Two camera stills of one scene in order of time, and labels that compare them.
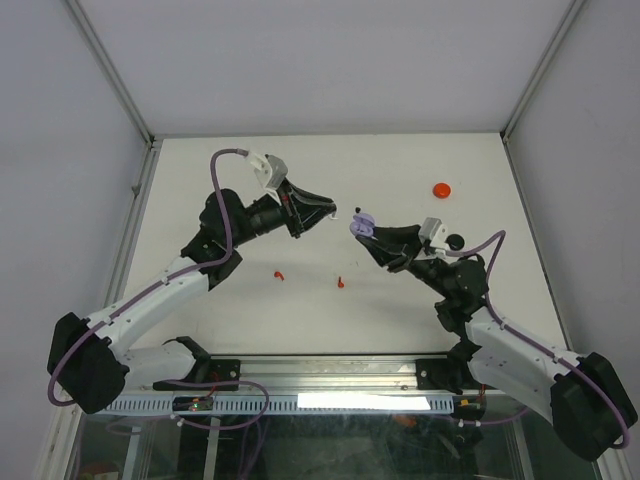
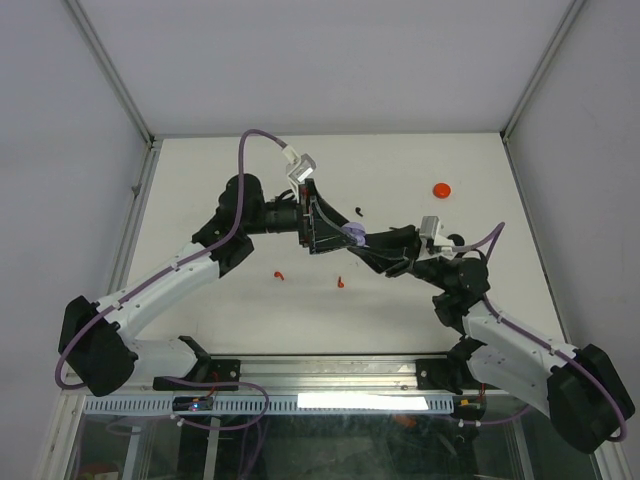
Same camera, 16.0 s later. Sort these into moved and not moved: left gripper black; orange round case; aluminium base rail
Moved: left gripper black
Not moved: aluminium base rail; orange round case
